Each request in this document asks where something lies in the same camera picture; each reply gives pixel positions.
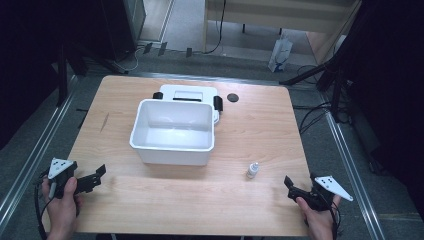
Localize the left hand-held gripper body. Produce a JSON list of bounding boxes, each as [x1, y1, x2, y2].
[[47, 157, 80, 200]]

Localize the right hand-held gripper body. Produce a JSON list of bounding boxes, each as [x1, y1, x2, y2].
[[304, 173, 354, 213]]

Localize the small white bottle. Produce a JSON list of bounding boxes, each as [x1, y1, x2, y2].
[[245, 161, 261, 180]]

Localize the white plastic storage box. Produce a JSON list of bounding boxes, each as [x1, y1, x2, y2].
[[128, 98, 216, 167]]

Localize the person's right hand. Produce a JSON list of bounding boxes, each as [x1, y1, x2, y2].
[[295, 194, 342, 240]]

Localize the person's left hand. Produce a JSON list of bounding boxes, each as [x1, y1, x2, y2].
[[41, 176, 84, 240]]

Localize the black metal stand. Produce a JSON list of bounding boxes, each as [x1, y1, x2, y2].
[[55, 42, 90, 108], [279, 46, 356, 124]]

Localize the white lid with black clips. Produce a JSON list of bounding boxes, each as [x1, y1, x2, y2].
[[152, 83, 224, 125]]

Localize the white paper bag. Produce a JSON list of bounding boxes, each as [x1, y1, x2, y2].
[[267, 36, 294, 74]]

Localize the dark cabinet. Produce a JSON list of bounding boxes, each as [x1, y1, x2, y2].
[[99, 0, 148, 63]]

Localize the light wooden bench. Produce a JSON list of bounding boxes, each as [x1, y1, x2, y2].
[[202, 0, 364, 65]]

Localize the metal floor rail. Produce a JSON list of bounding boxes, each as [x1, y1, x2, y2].
[[0, 74, 80, 231], [319, 91, 388, 240]]

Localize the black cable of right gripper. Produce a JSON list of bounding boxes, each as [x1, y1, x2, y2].
[[329, 199, 344, 240]]

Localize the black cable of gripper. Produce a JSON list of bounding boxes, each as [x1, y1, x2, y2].
[[329, 199, 344, 240], [33, 171, 52, 240]]

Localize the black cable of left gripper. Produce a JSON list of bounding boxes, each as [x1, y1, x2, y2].
[[33, 171, 52, 240]]

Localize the black floor cables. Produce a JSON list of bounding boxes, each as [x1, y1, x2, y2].
[[292, 63, 336, 135]]

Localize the white floor cable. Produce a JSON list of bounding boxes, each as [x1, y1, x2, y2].
[[123, 45, 142, 73]]

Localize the black hanging cable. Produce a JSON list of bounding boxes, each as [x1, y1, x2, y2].
[[202, 0, 228, 56]]

